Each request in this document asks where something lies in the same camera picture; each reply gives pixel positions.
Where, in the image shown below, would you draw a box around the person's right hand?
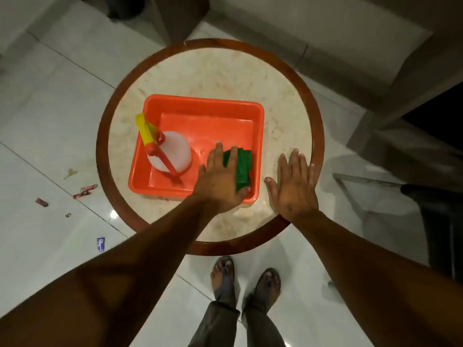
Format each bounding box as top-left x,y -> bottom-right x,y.
264,147 -> 321,223

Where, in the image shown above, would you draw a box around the white spray bottle yellow trigger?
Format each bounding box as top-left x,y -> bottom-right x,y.
135,113 -> 192,177

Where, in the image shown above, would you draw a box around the orange plastic basin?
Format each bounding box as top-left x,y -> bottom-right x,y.
128,94 -> 265,205

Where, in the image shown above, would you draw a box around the grey trousers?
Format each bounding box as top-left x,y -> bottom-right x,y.
188,301 -> 286,347

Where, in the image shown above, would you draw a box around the grey sandal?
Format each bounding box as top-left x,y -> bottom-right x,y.
249,267 -> 282,311
211,255 -> 236,304

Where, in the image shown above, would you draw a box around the green cleaning cloth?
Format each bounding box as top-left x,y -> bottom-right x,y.
222,147 -> 253,192

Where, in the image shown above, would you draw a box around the person's left forearm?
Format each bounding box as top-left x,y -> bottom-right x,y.
0,195 -> 222,347

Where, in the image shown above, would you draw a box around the person's left hand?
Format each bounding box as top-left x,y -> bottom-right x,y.
191,142 -> 251,214

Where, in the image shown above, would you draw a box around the black chair with metal legs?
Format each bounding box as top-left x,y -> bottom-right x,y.
400,183 -> 463,284

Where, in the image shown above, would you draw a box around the person's right forearm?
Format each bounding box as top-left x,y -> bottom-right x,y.
289,210 -> 463,347

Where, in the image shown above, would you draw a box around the round marble table wooden rim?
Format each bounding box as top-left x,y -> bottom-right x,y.
95,38 -> 325,256

